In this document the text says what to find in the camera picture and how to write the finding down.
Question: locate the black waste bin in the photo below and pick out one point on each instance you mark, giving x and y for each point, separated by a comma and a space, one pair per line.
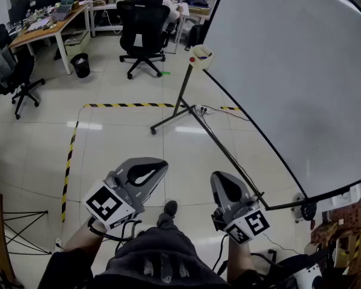
81, 68

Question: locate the brown pegboard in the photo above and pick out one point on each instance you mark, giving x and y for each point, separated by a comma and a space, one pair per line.
358, 212

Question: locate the cluster of small desk items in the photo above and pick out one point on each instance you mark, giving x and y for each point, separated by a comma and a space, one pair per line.
40, 21

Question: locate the black mesh office chair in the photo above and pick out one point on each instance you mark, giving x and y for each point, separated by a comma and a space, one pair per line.
141, 26

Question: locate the black monitor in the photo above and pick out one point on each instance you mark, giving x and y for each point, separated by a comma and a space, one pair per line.
30, 1

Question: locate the pale cardboard carton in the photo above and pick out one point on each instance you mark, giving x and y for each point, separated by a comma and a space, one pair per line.
78, 42

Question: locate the white power strip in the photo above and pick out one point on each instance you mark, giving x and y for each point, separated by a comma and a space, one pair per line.
203, 109

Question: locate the white round camera device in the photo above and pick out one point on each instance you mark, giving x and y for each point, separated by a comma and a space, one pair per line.
307, 277

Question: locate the wooden desk white legs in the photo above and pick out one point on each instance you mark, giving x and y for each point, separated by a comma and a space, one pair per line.
45, 32

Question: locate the white table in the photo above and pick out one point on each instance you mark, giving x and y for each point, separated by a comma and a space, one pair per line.
185, 9

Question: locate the cardboard crate with striped tape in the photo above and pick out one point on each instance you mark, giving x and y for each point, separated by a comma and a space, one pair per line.
350, 245

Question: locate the person's right forearm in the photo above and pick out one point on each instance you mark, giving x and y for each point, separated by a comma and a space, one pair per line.
239, 257

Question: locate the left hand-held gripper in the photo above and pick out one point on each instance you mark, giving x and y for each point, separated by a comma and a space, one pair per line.
108, 205

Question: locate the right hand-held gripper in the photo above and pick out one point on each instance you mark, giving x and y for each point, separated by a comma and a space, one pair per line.
252, 224

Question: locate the black backpack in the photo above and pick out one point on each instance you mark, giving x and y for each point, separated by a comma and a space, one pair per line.
195, 36

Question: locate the white shelf rack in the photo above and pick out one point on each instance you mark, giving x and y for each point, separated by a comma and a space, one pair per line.
91, 11

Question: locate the person's right shoe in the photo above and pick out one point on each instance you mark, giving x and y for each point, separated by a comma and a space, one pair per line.
170, 208

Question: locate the yellow black hazard tape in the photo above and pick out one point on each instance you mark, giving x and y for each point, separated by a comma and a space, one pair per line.
123, 105

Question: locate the person's dark clothing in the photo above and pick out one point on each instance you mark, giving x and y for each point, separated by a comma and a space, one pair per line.
162, 245

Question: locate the cream marker tray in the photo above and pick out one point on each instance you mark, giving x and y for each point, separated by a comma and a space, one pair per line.
200, 65

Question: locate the large whiteboard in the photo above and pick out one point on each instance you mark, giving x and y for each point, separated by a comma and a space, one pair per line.
288, 71

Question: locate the person's left forearm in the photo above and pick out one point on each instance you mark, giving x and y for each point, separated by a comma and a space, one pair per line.
84, 239

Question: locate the black swivel chair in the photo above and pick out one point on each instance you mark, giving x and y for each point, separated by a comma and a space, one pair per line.
21, 68

